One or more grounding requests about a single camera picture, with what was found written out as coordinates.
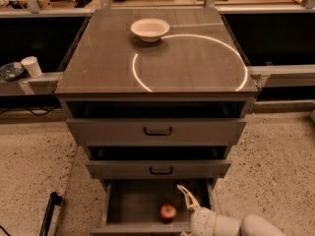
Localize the bottom grey drawer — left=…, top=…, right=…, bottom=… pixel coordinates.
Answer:
left=91, top=179, right=215, bottom=236

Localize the middle grey drawer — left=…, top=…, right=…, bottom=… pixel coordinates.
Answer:
left=86, top=160, right=230, bottom=180

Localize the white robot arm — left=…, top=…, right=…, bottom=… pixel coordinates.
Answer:
left=177, top=185, right=286, bottom=236

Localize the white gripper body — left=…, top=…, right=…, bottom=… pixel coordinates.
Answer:
left=190, top=207, right=240, bottom=236

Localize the black bar on floor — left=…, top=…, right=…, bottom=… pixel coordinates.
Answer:
left=38, top=192, right=63, bottom=236

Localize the top grey drawer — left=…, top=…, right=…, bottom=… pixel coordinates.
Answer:
left=67, top=118, right=246, bottom=147

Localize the white paper bowl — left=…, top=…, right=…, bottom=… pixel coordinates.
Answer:
left=131, top=19, right=170, bottom=42

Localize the grey drawer cabinet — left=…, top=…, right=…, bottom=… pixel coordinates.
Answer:
left=54, top=7, right=261, bottom=236

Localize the black floor cable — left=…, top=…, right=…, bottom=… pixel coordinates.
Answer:
left=0, top=105, right=60, bottom=117

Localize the white paper cup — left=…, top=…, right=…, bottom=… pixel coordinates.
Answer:
left=21, top=56, right=42, bottom=78

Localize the dark small plate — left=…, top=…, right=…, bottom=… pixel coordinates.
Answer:
left=0, top=62, right=25, bottom=82

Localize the grey drawer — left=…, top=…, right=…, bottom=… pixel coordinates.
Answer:
left=67, top=118, right=246, bottom=147
left=91, top=179, right=215, bottom=236
left=86, top=160, right=230, bottom=180

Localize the red apple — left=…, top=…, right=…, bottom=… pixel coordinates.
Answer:
left=159, top=204, right=177, bottom=222

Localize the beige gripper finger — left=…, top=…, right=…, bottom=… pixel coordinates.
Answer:
left=177, top=185, right=201, bottom=210

